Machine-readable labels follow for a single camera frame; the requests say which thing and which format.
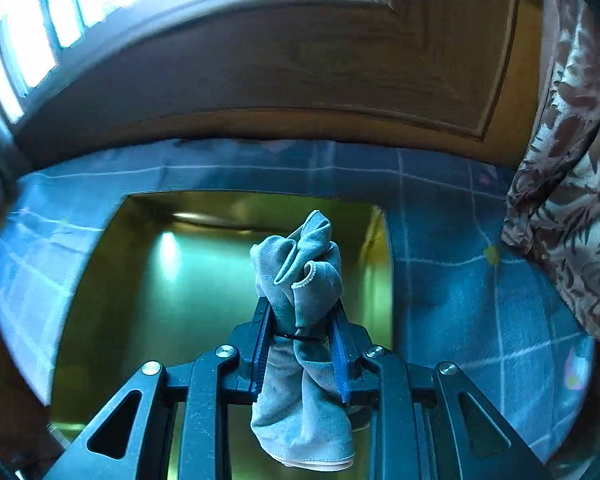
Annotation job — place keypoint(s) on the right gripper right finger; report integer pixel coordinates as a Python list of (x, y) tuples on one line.
[(425, 422)]

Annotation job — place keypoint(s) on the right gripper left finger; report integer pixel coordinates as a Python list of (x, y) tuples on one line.
[(131, 436)]

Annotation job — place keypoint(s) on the grey-blue sock bundle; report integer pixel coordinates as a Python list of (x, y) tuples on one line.
[(299, 418)]

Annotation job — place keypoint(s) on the blue patterned tablecloth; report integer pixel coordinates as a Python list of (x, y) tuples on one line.
[(461, 294)]

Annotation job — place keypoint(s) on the dark red metal tin box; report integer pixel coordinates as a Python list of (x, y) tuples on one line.
[(171, 276)]

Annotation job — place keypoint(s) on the brown floral curtain right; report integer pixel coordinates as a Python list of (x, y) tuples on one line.
[(553, 203)]

